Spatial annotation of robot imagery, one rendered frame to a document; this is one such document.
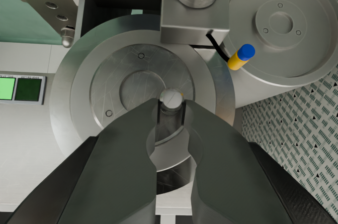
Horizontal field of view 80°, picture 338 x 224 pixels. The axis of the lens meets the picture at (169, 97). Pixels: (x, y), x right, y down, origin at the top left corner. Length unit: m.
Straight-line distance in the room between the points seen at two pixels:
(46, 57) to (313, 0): 3.32
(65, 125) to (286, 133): 0.25
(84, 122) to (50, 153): 0.39
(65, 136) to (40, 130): 0.39
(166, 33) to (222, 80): 0.06
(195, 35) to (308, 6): 0.13
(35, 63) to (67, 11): 2.97
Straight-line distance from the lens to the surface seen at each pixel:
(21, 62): 3.56
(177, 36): 0.16
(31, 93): 0.58
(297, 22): 0.23
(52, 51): 3.42
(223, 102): 0.17
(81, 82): 0.17
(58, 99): 0.18
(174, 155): 0.16
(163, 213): 0.53
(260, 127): 0.36
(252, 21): 0.22
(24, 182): 0.58
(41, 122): 0.56
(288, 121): 0.30
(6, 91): 0.61
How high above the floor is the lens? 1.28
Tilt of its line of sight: 10 degrees down
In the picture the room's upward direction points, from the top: 178 degrees counter-clockwise
